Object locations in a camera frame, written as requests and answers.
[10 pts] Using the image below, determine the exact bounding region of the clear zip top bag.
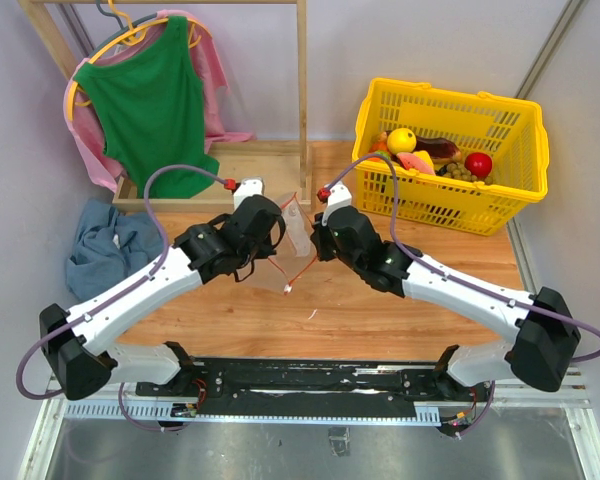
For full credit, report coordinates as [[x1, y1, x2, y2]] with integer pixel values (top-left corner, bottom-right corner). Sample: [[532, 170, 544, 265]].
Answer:
[[246, 193, 316, 295]]

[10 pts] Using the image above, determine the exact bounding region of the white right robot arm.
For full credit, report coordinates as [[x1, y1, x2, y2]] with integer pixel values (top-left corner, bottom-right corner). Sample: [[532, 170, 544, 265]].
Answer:
[[311, 206, 581, 400]]

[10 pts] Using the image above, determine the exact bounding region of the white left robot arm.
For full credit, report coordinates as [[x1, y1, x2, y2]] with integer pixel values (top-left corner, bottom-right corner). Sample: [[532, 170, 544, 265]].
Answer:
[[39, 195, 285, 400]]

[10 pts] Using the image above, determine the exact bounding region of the green tank top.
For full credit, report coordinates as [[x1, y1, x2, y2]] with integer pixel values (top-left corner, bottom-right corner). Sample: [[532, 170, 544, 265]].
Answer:
[[75, 16, 219, 199]]

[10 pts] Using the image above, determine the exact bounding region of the wooden clothes rack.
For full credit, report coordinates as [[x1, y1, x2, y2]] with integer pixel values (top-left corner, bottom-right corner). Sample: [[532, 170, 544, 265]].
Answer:
[[18, 1, 312, 213]]

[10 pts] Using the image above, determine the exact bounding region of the orange toy carrot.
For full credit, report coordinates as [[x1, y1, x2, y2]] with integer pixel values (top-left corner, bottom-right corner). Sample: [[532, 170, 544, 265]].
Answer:
[[368, 141, 392, 160]]

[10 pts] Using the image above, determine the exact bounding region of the pink toy watermelon slice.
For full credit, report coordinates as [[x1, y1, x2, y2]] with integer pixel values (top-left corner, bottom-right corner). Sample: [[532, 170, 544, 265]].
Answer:
[[396, 151, 435, 175]]

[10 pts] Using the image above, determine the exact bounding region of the yellow toy lemon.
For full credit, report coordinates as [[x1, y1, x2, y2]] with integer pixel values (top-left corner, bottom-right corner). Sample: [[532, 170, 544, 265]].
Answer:
[[386, 128, 417, 155]]

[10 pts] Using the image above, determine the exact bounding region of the blue crumpled cloth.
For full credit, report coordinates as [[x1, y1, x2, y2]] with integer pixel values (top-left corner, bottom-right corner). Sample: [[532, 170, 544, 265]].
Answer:
[[65, 199, 163, 302]]

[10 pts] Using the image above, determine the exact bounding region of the toy grape bunch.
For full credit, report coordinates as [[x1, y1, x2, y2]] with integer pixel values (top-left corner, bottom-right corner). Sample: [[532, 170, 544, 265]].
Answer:
[[436, 162, 494, 185]]

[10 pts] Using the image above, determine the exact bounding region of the dark red toy eggplant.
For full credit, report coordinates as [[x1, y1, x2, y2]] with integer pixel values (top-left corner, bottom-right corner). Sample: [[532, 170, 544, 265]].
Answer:
[[415, 136, 462, 163]]

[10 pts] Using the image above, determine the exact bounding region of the red toy apple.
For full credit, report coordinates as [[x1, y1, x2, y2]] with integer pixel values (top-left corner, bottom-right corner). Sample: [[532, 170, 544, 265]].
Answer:
[[464, 152, 493, 178]]

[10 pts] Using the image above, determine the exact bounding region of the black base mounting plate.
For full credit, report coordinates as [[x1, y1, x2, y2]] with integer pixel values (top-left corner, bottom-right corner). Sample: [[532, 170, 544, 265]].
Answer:
[[135, 357, 489, 411]]

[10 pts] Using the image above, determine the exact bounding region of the pink shirt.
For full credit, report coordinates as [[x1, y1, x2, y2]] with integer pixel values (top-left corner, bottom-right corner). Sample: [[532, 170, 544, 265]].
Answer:
[[63, 10, 253, 194]]

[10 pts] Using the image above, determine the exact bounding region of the yellow plastic shopping basket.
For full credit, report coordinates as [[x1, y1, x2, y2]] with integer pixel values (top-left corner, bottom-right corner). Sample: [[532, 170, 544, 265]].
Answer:
[[352, 78, 550, 236]]

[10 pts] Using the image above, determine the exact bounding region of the yellow clothes hanger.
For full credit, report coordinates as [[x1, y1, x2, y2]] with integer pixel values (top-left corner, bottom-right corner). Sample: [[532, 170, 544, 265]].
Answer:
[[65, 1, 211, 122]]

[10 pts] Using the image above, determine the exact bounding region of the grey clothes hanger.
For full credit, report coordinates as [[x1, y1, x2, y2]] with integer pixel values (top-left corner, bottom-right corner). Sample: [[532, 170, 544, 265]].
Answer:
[[95, 0, 156, 40]]

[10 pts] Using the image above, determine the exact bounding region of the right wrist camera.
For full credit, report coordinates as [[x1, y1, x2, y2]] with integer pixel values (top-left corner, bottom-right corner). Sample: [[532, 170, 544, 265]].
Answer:
[[322, 182, 352, 226]]

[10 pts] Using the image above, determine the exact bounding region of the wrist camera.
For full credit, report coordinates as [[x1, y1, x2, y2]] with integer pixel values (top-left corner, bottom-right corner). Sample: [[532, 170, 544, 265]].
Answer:
[[322, 182, 352, 226], [233, 177, 264, 210]]

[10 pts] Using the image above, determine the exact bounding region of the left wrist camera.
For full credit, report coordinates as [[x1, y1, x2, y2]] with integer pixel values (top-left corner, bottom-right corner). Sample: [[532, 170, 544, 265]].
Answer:
[[233, 177, 264, 210]]

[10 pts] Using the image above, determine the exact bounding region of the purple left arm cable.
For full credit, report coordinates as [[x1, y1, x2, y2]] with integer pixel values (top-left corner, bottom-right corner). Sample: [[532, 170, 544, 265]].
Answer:
[[15, 164, 239, 433]]

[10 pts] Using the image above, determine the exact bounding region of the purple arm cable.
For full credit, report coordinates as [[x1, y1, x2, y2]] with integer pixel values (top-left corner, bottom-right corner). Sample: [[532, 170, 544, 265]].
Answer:
[[15, 164, 239, 433], [319, 152, 600, 441]]

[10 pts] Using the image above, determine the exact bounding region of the white slotted cable duct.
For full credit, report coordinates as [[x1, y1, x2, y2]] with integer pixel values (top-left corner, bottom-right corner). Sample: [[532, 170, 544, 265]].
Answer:
[[64, 398, 442, 427]]

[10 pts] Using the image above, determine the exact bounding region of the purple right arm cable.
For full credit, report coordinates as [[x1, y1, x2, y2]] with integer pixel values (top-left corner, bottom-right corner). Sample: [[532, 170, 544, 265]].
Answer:
[[319, 152, 600, 441]]

